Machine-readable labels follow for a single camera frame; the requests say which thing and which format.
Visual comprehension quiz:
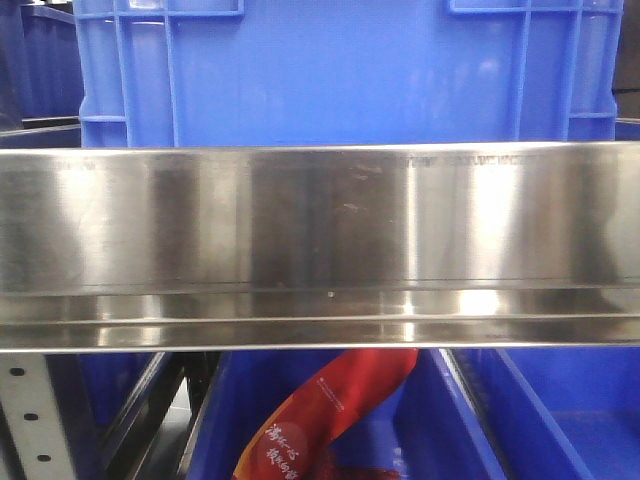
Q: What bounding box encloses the red printed bag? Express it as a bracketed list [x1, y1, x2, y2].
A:
[232, 348, 419, 479]

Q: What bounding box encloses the stainless steel shelf edge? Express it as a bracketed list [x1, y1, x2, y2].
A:
[1, 142, 639, 353]

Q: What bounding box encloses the blue bin lower centre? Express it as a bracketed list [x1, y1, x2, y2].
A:
[186, 349, 505, 479]

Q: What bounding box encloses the dark blue crate upper left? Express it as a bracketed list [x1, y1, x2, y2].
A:
[1, 1, 84, 131]

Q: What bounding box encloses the large blue crate on shelf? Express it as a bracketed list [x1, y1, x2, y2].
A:
[73, 1, 624, 147]

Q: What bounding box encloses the blue bin lower right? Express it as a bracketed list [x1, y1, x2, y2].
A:
[453, 347, 639, 479]

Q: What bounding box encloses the blue bin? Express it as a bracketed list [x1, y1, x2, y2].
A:
[186, 349, 505, 479]
[453, 347, 639, 479]

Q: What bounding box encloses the grey perforated rack upright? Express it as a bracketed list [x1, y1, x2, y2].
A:
[1, 354, 75, 479]

